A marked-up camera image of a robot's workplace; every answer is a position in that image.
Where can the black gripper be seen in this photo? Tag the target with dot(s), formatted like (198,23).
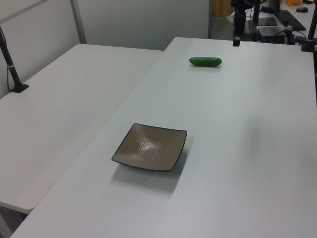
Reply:
(239,6)

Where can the green cucumber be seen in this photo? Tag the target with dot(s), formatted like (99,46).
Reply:
(205,61)

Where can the square brown ceramic plate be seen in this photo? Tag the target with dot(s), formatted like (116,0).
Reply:
(151,147)

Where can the thin black upright pole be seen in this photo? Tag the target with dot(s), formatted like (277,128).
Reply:
(256,18)

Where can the black electronics box with lights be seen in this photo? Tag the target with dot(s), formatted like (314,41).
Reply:
(271,34)

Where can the dark monitor stand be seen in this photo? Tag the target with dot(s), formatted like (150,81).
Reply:
(273,6)

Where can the black keyboard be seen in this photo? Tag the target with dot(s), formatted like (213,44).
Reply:
(291,19)

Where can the yellow object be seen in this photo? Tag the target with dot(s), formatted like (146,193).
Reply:
(294,2)

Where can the black computer mouse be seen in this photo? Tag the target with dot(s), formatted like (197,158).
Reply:
(301,9)

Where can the black pole with table clamp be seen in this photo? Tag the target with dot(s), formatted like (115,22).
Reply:
(310,34)

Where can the black pole with flat base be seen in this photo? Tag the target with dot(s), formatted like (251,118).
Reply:
(11,70)

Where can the brass knob on white mount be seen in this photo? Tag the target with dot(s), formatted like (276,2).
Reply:
(286,24)

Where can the grey partition frame post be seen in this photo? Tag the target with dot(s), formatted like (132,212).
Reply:
(79,21)

